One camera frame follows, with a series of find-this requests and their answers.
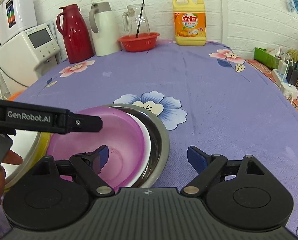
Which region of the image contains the red plastic basin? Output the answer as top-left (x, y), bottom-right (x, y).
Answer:
top-left (118, 32), bottom-right (160, 52)

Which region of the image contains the clear glass pitcher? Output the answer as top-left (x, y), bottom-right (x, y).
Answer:
top-left (122, 4), bottom-right (150, 36)

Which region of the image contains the black stirring stick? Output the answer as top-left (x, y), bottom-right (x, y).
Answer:
top-left (135, 0), bottom-right (145, 38)

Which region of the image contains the white power strip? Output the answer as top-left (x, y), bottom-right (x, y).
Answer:
top-left (272, 69), bottom-right (298, 100)

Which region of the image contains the yellow detergent bottle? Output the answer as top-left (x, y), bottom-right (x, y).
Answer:
top-left (173, 0), bottom-right (207, 46)

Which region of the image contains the black power adapter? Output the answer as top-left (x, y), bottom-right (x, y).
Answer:
top-left (286, 66), bottom-right (298, 86)

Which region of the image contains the white thermos jug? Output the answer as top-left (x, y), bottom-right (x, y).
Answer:
top-left (89, 2), bottom-right (121, 56)

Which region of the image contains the purple floral tablecloth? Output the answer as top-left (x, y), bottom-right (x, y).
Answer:
top-left (17, 42), bottom-right (298, 236)

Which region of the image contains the white water dispenser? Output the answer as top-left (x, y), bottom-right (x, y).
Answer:
top-left (0, 23), bottom-right (60, 94)

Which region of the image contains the stainless steel bowl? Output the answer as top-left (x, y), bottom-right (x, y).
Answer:
top-left (107, 103), bottom-right (170, 187)

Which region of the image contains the translucent purple plastic bowl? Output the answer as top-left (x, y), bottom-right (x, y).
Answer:
top-left (46, 106), bottom-right (144, 191)

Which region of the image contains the orange plastic stool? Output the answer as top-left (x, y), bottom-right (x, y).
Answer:
top-left (7, 90), bottom-right (23, 101)

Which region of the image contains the yellow rimmed white bowl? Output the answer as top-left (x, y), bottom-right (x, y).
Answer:
top-left (2, 130), bottom-right (51, 192)

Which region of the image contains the white water purifier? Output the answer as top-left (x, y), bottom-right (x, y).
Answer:
top-left (0, 0), bottom-right (37, 45)

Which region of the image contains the red thermos jug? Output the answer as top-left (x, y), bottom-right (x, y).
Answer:
top-left (56, 4), bottom-right (94, 64)

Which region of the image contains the green cardboard box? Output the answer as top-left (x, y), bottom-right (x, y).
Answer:
top-left (254, 47), bottom-right (280, 69)

